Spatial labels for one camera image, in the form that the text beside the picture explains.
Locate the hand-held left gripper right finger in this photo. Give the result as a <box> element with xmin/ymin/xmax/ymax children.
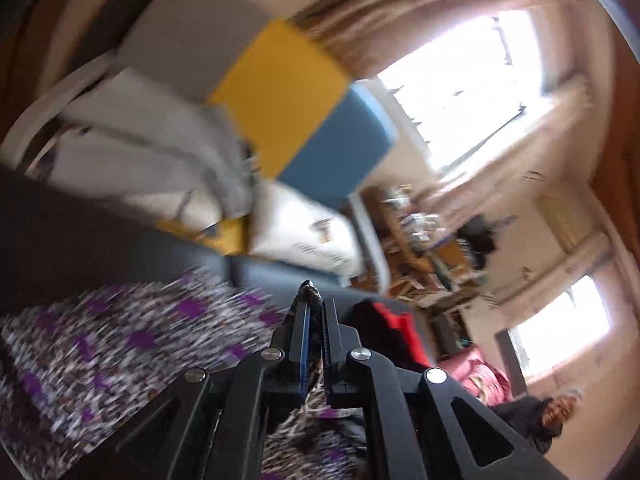
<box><xmin>322</xmin><ymin>299</ymin><xmax>568</xmax><ymax>480</ymax></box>

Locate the red garment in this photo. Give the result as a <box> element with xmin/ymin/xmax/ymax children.
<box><xmin>372</xmin><ymin>302</ymin><xmax>432</xmax><ymax>367</ymax></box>

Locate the large window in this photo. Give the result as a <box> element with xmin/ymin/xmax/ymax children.
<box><xmin>375</xmin><ymin>10</ymin><xmax>556</xmax><ymax>176</ymax></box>

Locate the black monitor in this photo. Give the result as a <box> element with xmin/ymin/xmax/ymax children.
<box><xmin>460</xmin><ymin>215</ymin><xmax>497</xmax><ymax>267</ymax></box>

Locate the grey yellow blue sofa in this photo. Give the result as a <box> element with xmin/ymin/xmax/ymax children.
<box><xmin>0</xmin><ymin>0</ymin><xmax>401</xmax><ymax>291</ymax></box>

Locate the wooden desk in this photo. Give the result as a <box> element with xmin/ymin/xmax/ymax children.
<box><xmin>380</xmin><ymin>240</ymin><xmax>481</xmax><ymax>303</ymax></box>

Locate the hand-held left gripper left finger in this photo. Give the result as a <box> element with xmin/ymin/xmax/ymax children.
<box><xmin>65</xmin><ymin>290</ymin><xmax>313</xmax><ymax>480</ymax></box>

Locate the wooden wardrobe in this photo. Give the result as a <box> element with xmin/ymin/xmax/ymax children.
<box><xmin>0</xmin><ymin>0</ymin><xmax>51</xmax><ymax>111</ymax></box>

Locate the person's body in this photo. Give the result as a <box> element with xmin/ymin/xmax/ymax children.
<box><xmin>492</xmin><ymin>387</ymin><xmax>583</xmax><ymax>456</ymax></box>

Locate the small window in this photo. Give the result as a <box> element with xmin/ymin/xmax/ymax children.
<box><xmin>507</xmin><ymin>275</ymin><xmax>611</xmax><ymax>381</ymax></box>

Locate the beige air conditioner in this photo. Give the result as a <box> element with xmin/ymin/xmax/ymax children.
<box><xmin>537</xmin><ymin>195</ymin><xmax>582</xmax><ymax>252</ymax></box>

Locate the leopard print garment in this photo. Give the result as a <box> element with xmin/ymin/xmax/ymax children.
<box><xmin>0</xmin><ymin>267</ymin><xmax>371</xmax><ymax>480</ymax></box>

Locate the grey garment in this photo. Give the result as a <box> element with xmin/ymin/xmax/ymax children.
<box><xmin>50</xmin><ymin>67</ymin><xmax>256</xmax><ymax>226</ymax></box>

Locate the pink blanket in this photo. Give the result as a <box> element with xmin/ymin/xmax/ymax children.
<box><xmin>437</xmin><ymin>347</ymin><xmax>513</xmax><ymax>407</ymax></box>

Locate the white printed pillow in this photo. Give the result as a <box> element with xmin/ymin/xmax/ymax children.
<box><xmin>247</xmin><ymin>180</ymin><xmax>366</xmax><ymax>277</ymax></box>

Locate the black garment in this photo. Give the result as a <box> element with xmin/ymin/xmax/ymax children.
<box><xmin>345</xmin><ymin>300</ymin><xmax>426</xmax><ymax>371</ymax></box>

